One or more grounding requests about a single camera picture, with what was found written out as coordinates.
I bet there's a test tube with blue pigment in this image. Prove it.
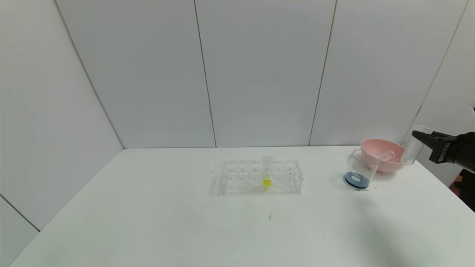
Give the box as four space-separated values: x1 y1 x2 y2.
401 125 433 167

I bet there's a clear plastic test tube rack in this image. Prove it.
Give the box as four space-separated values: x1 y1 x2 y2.
218 159 303 196

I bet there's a test tube with yellow pigment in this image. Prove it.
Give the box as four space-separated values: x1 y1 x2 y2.
262 156 274 188

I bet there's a clear glass beaker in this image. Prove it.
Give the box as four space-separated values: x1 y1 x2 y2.
345 148 382 191

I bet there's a pink plastic bowl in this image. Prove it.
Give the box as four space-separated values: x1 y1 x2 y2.
361 139 409 173

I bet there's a black object beside table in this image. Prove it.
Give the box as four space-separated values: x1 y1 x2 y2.
450 169 475 212

